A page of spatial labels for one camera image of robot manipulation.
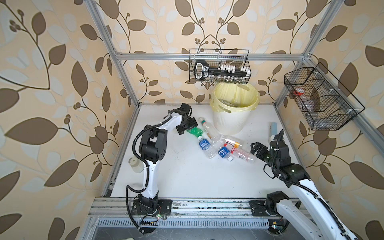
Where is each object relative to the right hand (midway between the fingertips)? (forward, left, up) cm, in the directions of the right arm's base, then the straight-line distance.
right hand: (258, 149), depth 78 cm
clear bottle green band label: (+35, +11, 0) cm, 37 cm away
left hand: (+24, +35, -9) cm, 43 cm away
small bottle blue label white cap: (+4, +16, -10) cm, 19 cm away
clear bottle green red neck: (+22, +23, -13) cm, 34 cm away
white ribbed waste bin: (+20, +9, -1) cm, 22 cm away
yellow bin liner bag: (+41, +7, 0) cm, 42 cm away
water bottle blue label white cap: (+8, +27, -11) cm, 30 cm away
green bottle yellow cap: (+20, +33, -10) cm, 40 cm away
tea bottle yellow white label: (+11, +10, -11) cm, 18 cm away
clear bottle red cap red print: (+2, +6, -10) cm, 12 cm away
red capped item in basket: (+25, -24, +18) cm, 39 cm away
